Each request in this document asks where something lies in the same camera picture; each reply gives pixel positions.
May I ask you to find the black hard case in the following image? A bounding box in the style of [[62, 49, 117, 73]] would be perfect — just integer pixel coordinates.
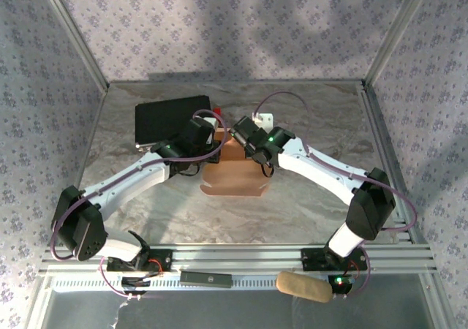
[[134, 94, 214, 150]]

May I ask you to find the black flat rectangular device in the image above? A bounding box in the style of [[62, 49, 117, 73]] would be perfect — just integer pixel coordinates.
[[180, 270, 234, 289]]

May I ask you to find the aluminium side frame rail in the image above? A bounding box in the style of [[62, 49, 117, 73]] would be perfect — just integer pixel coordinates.
[[360, 82, 421, 244]]

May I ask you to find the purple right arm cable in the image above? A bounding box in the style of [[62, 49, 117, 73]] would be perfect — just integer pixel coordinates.
[[254, 91, 418, 235]]

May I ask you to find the brown cloth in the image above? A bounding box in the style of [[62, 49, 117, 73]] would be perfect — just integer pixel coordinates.
[[199, 126, 271, 198]]

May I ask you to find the left black controller board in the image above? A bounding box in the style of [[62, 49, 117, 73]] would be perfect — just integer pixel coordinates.
[[121, 276, 153, 295]]

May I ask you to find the tan foam roll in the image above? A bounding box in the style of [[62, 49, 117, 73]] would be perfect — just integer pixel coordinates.
[[276, 270, 334, 303]]

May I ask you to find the black controller board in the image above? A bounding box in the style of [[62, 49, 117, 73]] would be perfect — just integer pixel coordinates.
[[328, 274, 354, 295], [121, 276, 153, 295]]

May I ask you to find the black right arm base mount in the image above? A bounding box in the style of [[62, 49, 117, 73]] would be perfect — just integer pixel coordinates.
[[300, 246, 369, 272]]

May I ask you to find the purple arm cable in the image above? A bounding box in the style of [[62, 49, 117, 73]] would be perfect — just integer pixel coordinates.
[[49, 108, 226, 262], [254, 91, 418, 235]]

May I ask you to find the aluminium upright frame post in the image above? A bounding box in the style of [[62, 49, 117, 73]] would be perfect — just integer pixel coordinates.
[[36, 0, 110, 91], [363, 0, 436, 85]]

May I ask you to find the white slotted cable duct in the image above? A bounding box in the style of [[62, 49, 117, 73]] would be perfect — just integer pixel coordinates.
[[47, 276, 330, 294]]

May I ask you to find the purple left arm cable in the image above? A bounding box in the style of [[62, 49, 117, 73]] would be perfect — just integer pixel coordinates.
[[49, 108, 226, 262]]

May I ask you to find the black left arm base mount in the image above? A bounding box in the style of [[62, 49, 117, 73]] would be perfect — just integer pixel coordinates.
[[105, 248, 173, 273]]

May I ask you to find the right black controller board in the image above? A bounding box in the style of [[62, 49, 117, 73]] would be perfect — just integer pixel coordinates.
[[328, 274, 354, 295]]

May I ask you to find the aluminium base frame rail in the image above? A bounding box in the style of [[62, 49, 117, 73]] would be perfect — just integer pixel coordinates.
[[38, 243, 438, 276]]

